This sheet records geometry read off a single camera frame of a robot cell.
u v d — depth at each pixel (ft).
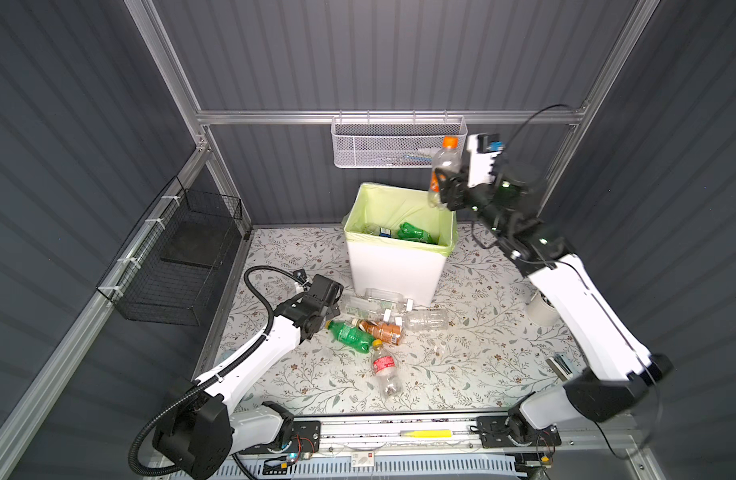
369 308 3.13
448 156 1.96
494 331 3.01
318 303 2.06
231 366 1.47
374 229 3.23
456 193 1.76
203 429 1.29
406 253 2.47
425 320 2.91
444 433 2.43
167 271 2.38
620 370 1.17
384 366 2.62
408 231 3.10
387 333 2.81
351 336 2.79
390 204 2.99
